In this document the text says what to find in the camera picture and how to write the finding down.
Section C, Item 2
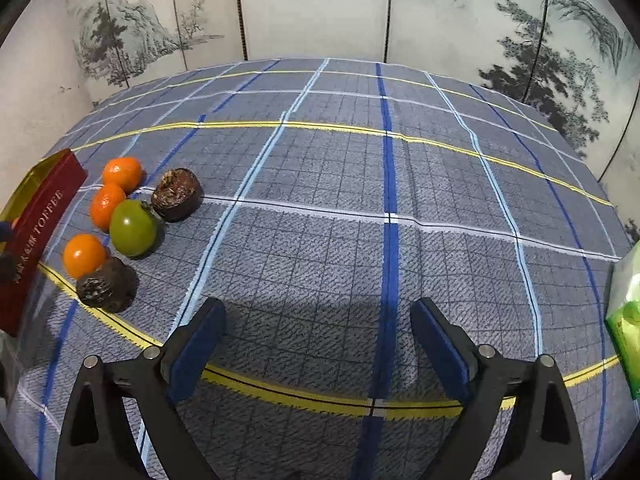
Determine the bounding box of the landscape painted folding screen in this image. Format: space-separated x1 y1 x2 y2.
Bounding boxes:
65 0 640 211

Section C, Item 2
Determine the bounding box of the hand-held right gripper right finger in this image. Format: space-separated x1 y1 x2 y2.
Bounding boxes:
410 296 586 480

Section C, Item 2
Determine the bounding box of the blue plaid tablecloth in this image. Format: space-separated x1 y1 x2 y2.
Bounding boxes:
10 57 633 480

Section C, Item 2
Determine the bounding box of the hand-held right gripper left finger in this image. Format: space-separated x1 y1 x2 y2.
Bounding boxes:
55 296 227 480

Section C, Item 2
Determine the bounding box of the green tissue pack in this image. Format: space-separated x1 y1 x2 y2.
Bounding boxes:
604 240 640 401

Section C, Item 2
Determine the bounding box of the red tin box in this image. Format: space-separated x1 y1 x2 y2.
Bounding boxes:
0 149 88 338

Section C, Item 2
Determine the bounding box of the orange tangerine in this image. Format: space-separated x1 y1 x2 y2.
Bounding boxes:
62 234 108 280
90 182 127 232
102 156 144 193

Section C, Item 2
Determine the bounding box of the dark brown wrinkled fruit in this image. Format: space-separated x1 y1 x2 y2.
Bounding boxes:
151 168 204 223
76 256 138 313

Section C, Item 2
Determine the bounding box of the green tomato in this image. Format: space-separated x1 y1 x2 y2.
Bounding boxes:
109 199 158 259

